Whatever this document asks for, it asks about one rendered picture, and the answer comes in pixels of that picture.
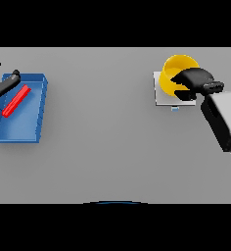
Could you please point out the yellow bowl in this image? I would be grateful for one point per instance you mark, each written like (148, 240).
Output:
(173, 70)

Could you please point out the red beaker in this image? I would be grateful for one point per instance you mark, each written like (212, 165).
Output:
(15, 101)

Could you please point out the blue tray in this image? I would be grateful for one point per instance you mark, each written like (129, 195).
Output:
(18, 121)

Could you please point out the pale square measuring scale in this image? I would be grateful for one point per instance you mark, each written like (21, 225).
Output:
(163, 96)

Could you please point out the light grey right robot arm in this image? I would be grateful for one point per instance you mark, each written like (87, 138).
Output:
(223, 121)

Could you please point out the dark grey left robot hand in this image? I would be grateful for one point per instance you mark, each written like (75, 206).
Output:
(4, 85)

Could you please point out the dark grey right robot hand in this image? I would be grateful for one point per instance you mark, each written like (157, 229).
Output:
(195, 80)

